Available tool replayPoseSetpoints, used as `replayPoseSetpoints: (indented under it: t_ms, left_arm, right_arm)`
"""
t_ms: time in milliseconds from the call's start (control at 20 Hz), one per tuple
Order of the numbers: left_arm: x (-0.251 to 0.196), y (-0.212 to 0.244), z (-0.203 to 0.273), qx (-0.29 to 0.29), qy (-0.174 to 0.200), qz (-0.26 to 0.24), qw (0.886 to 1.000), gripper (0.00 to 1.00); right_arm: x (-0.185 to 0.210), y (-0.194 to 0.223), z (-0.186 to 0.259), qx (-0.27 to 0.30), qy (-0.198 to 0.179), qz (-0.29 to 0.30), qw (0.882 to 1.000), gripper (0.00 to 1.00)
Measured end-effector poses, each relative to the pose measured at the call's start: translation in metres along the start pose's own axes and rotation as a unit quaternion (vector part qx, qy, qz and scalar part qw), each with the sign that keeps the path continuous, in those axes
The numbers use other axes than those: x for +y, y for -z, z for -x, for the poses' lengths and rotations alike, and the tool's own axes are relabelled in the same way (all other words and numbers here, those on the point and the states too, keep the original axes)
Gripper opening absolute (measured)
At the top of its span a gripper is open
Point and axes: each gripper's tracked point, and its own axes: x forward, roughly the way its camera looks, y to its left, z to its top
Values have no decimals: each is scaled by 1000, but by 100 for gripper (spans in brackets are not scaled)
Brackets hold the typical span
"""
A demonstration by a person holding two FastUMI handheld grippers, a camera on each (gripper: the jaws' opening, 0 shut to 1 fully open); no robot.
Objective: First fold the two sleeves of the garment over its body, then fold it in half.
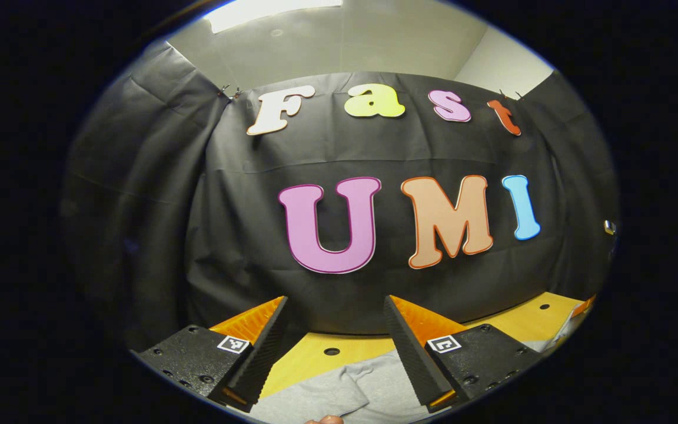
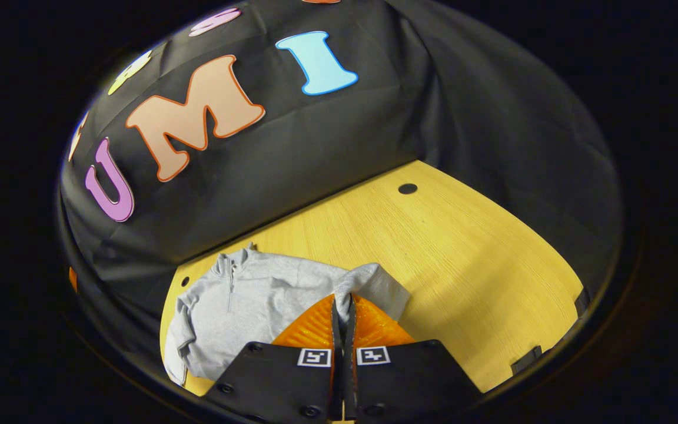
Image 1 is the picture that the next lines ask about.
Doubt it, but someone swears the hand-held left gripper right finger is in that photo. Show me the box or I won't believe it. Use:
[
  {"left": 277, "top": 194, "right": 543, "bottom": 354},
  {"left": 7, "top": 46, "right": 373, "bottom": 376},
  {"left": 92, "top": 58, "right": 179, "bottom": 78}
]
[{"left": 383, "top": 294, "right": 546, "bottom": 414}]

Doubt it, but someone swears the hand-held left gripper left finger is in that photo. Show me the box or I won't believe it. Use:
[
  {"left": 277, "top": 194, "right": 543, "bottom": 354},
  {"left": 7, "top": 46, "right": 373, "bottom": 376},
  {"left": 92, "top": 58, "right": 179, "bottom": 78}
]
[{"left": 130, "top": 294, "right": 290, "bottom": 413}]

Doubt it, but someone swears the grey sweatshirt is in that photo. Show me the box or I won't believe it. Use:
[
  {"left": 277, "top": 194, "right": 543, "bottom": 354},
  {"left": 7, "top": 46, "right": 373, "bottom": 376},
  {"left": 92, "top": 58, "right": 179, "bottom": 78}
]
[{"left": 251, "top": 306, "right": 588, "bottom": 424}]

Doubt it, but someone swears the black backdrop cloth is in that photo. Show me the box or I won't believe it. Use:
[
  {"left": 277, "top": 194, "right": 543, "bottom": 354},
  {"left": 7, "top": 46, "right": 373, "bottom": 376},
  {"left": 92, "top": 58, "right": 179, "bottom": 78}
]
[{"left": 59, "top": 38, "right": 621, "bottom": 354}]

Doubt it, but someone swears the ceiling light panel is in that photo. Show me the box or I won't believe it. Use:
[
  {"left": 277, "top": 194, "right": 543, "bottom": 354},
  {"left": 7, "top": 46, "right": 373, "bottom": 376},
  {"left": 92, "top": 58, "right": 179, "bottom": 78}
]
[{"left": 207, "top": 0, "right": 344, "bottom": 34}]

